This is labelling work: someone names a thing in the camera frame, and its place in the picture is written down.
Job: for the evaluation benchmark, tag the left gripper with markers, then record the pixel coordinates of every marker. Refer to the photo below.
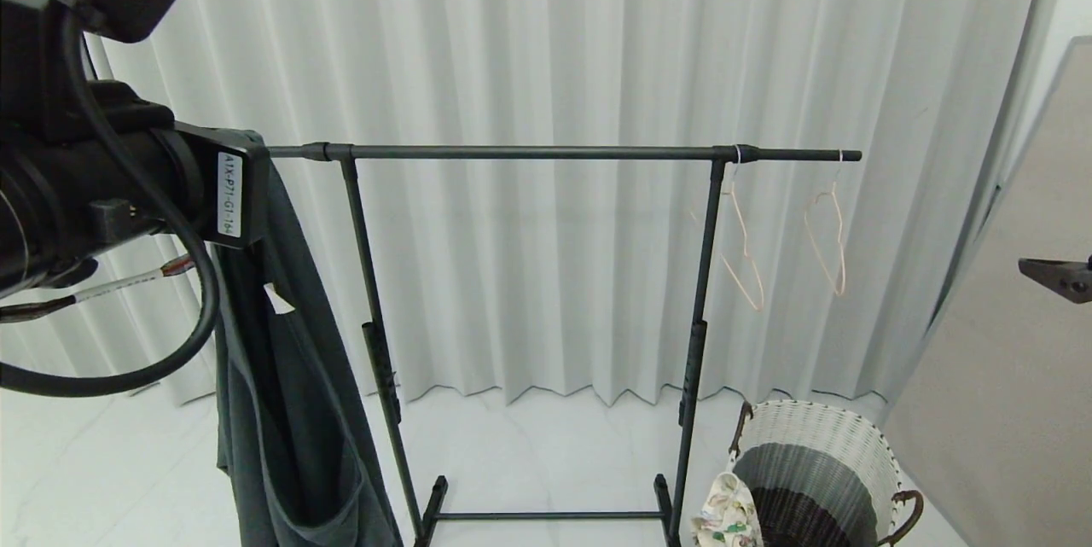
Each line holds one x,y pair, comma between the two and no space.
196,189

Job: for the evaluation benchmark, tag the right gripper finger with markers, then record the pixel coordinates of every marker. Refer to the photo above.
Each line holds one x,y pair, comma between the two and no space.
1062,278

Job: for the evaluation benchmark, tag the pink clothes hanger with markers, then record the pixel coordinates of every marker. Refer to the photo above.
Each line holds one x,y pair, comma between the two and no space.
841,282
756,291

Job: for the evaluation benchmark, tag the dark grey shirt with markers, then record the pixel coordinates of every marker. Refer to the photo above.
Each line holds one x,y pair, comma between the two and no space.
290,410

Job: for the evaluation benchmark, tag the cream printed garment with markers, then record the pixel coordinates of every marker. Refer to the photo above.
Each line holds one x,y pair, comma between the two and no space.
725,517

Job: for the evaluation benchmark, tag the white laundry basket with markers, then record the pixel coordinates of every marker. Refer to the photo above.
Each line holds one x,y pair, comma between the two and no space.
819,432

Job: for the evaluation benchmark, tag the black clothes rack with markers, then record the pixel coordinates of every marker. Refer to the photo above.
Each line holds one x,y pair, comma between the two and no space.
554,153

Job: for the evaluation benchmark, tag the white curtain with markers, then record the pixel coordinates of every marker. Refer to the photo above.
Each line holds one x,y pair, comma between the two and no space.
554,43

